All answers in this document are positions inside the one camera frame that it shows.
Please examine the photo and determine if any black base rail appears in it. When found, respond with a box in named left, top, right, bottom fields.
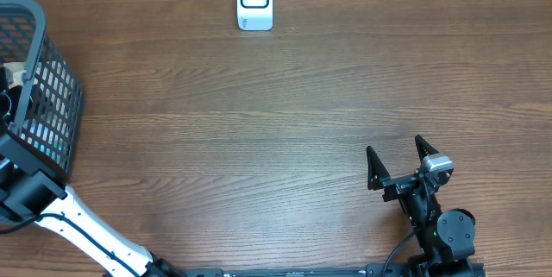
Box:
left=185, top=263, right=486, bottom=277

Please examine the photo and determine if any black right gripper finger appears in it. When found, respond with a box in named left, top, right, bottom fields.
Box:
left=366, top=146, right=391, bottom=191
left=415, top=135, right=439, bottom=170

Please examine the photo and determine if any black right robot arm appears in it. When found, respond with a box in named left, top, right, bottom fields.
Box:
left=366, top=135, right=485, bottom=276

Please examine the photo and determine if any black mesh basket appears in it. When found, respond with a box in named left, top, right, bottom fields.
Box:
left=1, top=0, right=85, bottom=224

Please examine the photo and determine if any white barcode scanner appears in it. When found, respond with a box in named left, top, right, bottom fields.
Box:
left=236, top=0, right=273, bottom=31

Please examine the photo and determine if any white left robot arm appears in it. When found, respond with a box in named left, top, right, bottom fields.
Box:
left=1, top=62, right=182, bottom=276

